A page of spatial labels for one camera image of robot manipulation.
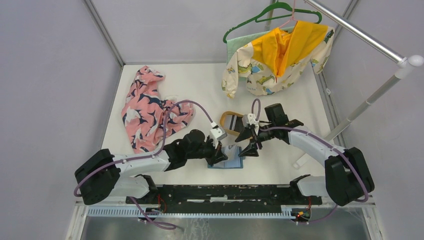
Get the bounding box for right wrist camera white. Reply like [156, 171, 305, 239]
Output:
[242, 113, 259, 128]

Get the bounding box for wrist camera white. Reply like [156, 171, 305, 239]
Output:
[242, 113, 259, 128]
[208, 121, 228, 149]

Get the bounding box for light green cloth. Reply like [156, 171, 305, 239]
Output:
[222, 26, 294, 81]

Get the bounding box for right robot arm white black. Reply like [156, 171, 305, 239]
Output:
[236, 103, 375, 206]

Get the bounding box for black credit card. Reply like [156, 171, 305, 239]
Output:
[233, 115, 245, 133]

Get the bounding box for oval wooden tray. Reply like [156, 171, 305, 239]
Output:
[219, 111, 246, 137]

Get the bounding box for green plastic hanger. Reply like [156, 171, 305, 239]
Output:
[222, 0, 323, 44]

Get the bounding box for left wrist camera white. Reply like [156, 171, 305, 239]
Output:
[208, 121, 228, 149]

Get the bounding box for pink shark print garment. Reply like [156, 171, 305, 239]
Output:
[121, 65, 195, 154]

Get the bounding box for dinosaur print yellow lined jacket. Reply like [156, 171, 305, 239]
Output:
[221, 21, 335, 99]

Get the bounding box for pink wire hanger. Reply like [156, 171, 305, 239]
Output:
[278, 0, 297, 34]

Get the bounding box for grey striped credit card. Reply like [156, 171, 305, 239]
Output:
[225, 115, 235, 131]

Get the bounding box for metal clothes rack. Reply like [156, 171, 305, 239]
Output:
[276, 0, 424, 148]

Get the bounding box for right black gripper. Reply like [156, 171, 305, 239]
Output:
[235, 122, 276, 158]

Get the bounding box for white plastic bracket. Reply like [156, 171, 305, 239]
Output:
[292, 153, 311, 170]

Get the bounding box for white toothed cable duct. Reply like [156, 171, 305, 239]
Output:
[86, 206, 294, 220]

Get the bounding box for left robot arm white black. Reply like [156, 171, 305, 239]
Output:
[74, 127, 228, 206]

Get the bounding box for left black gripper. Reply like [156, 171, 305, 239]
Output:
[186, 136, 228, 167]

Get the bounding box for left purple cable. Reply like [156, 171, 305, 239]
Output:
[73, 99, 216, 231]

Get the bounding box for blue leather card holder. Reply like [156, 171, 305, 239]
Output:
[207, 145, 245, 170]

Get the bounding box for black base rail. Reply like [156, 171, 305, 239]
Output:
[136, 184, 323, 214]

